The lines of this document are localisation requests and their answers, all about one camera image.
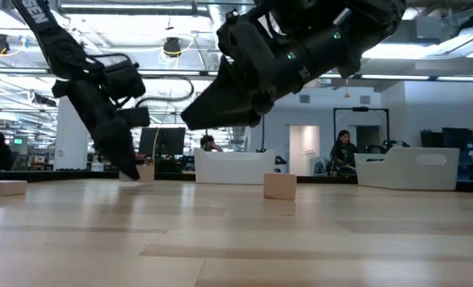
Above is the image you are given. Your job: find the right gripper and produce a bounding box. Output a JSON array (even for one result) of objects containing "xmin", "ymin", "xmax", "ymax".
[{"xmin": 179, "ymin": 10, "xmax": 313, "ymax": 131}]

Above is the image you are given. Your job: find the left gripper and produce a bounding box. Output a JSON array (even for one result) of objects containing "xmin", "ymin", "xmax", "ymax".
[{"xmin": 51, "ymin": 59, "xmax": 152, "ymax": 181}]

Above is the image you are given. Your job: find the wooden rectangular block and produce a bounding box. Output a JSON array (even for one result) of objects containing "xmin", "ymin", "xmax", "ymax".
[
  {"xmin": 119, "ymin": 164, "xmax": 156, "ymax": 184},
  {"xmin": 0, "ymin": 179, "xmax": 29, "ymax": 197}
]

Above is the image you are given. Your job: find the wooden triangular block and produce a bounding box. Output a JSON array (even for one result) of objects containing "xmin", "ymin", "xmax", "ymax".
[{"xmin": 263, "ymin": 172, "xmax": 298, "ymax": 201}]

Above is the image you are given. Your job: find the white pillar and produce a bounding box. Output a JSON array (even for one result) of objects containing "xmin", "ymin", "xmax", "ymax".
[{"xmin": 53, "ymin": 95, "xmax": 92, "ymax": 171}]

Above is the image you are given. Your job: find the black computer monitor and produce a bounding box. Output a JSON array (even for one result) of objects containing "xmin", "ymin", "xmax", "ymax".
[{"xmin": 138, "ymin": 126, "xmax": 187, "ymax": 157}]

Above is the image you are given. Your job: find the white plastic bin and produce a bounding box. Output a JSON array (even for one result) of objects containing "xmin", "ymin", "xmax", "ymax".
[{"xmin": 194, "ymin": 147, "xmax": 277, "ymax": 186}]

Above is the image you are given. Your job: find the pale translucent plastic bin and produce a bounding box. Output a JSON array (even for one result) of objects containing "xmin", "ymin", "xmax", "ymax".
[{"xmin": 354, "ymin": 146, "xmax": 460, "ymax": 191}]

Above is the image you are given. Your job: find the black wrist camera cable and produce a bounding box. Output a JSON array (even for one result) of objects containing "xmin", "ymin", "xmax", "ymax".
[{"xmin": 136, "ymin": 75, "xmax": 195, "ymax": 108}]

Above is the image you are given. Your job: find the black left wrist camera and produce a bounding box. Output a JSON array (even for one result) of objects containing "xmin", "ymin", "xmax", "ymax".
[{"xmin": 100, "ymin": 55, "xmax": 146, "ymax": 100}]

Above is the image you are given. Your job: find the black ceiling camera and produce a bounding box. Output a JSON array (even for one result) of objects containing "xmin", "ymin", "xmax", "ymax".
[{"xmin": 163, "ymin": 36, "xmax": 183, "ymax": 59}]

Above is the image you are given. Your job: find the black gantry frame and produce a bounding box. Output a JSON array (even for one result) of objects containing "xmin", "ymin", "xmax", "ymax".
[{"xmin": 333, "ymin": 106, "xmax": 390, "ymax": 151}]

